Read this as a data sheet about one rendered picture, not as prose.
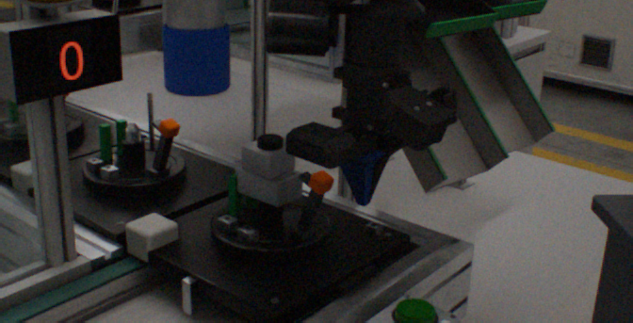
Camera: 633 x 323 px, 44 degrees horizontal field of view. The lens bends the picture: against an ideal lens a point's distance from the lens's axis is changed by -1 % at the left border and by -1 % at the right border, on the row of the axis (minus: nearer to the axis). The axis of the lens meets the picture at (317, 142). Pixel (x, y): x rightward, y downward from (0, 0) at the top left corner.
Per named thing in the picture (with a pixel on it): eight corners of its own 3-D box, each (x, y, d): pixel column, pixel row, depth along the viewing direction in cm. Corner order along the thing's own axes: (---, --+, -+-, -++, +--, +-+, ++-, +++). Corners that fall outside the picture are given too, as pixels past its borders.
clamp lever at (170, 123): (169, 169, 104) (182, 125, 100) (157, 174, 103) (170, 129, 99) (153, 154, 106) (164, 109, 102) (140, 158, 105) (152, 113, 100)
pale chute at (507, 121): (535, 143, 121) (556, 130, 118) (481, 162, 113) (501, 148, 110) (448, -6, 128) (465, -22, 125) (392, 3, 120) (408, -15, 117)
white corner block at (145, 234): (181, 253, 93) (179, 222, 92) (150, 266, 90) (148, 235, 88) (155, 240, 96) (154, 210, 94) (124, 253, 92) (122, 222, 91)
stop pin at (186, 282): (199, 312, 86) (198, 280, 84) (190, 315, 85) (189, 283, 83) (190, 307, 86) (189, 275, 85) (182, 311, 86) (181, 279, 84)
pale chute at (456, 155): (489, 170, 110) (510, 156, 107) (425, 194, 102) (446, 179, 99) (397, 7, 117) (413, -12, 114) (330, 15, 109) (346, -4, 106)
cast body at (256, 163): (302, 196, 91) (304, 139, 89) (277, 208, 88) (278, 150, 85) (251, 176, 96) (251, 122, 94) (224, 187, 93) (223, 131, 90)
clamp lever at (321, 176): (316, 230, 89) (335, 178, 85) (304, 235, 88) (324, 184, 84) (294, 211, 91) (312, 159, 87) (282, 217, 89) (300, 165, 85)
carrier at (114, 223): (258, 190, 111) (258, 105, 106) (118, 250, 93) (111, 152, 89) (149, 147, 125) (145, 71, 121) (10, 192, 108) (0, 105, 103)
